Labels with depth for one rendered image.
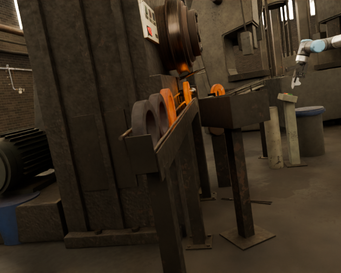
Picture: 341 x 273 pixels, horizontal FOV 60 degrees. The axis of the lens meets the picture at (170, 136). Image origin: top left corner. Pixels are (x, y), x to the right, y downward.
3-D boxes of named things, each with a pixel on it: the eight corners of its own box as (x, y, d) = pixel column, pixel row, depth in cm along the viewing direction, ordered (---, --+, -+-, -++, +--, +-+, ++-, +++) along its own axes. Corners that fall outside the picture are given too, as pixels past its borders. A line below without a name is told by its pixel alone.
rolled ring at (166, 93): (165, 97, 111) (157, 99, 111) (175, 140, 119) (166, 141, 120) (169, 82, 127) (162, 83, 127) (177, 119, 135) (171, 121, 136)
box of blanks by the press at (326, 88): (286, 136, 370) (279, 75, 359) (261, 129, 452) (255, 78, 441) (363, 123, 375) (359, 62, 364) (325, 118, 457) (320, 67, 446)
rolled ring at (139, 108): (153, 95, 94) (143, 96, 95) (137, 105, 77) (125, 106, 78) (163, 149, 99) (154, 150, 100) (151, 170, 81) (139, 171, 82)
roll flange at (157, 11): (149, -16, 180) (168, 39, 221) (149, 41, 159) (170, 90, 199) (165, -20, 178) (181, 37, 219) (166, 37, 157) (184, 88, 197)
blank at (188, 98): (182, 87, 182) (187, 86, 182) (183, 78, 195) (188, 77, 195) (186, 109, 190) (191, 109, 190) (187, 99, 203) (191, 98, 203)
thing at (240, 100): (250, 256, 131) (229, 96, 121) (217, 234, 155) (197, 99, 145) (284, 240, 139) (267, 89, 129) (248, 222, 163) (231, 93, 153)
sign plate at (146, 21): (144, 37, 145) (137, -1, 142) (156, 44, 170) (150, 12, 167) (148, 36, 144) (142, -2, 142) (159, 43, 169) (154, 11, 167)
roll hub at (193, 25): (185, 0, 180) (193, 34, 204) (188, 33, 167) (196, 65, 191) (194, -2, 179) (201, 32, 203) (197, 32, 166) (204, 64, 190)
